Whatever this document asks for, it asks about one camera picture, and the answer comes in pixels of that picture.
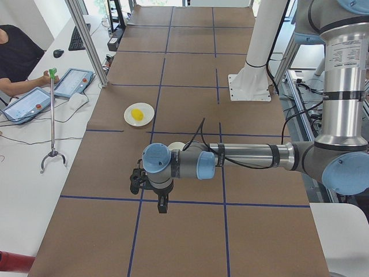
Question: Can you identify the white plate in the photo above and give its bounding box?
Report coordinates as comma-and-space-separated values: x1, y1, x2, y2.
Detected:
123, 103, 155, 127

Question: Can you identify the black power box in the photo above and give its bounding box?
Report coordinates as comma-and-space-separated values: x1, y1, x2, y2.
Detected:
107, 28, 124, 52

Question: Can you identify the white chair corner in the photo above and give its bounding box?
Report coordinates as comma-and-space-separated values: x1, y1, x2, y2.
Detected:
310, 203, 368, 276

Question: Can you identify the white cloth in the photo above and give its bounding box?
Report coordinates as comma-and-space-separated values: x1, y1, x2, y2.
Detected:
67, 93, 89, 111

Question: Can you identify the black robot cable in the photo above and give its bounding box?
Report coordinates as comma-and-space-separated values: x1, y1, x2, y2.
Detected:
184, 117, 292, 169

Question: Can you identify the brown paper table cover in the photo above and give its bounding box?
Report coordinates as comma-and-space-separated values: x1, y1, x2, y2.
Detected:
28, 6, 330, 277

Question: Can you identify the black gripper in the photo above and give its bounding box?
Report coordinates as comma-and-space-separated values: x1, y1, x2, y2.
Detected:
153, 184, 174, 214

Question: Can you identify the aluminium frame post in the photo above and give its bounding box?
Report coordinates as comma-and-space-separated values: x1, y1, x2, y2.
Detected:
65, 0, 108, 88

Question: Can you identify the black keyboard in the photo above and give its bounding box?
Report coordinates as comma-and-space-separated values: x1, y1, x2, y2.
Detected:
68, 26, 85, 51

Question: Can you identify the blue teach pendant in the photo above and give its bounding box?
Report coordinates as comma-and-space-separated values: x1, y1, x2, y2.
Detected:
1, 87, 51, 124
54, 68, 94, 99

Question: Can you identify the red object at edge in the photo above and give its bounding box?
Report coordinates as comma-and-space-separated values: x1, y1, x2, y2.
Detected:
0, 251, 35, 274

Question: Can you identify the metal reacher grabber tool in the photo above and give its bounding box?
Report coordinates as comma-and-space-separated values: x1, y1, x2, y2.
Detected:
40, 68, 66, 174

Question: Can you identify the yellow lemon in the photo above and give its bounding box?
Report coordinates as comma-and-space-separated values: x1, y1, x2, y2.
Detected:
131, 108, 144, 121

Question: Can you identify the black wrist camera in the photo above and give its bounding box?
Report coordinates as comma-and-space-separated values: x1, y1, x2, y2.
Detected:
130, 168, 148, 194

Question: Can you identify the near blue teach pendant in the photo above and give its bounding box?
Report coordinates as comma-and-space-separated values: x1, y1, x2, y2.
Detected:
1, 87, 51, 124

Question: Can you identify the far blue teach pendant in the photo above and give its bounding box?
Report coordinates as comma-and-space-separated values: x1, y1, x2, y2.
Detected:
54, 68, 94, 99

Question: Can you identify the person in black shirt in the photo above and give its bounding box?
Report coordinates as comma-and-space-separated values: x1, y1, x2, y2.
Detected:
1, 25, 51, 98

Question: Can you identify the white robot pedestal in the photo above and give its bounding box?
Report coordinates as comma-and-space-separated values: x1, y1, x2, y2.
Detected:
228, 0, 289, 102

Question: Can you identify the white bowl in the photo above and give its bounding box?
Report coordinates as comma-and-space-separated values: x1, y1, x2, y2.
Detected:
168, 141, 185, 151

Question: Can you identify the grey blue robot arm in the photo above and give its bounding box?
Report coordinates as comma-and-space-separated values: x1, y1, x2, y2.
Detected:
130, 1, 368, 213

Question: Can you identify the black computer mouse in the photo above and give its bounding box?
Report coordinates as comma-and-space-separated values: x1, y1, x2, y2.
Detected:
53, 49, 64, 58

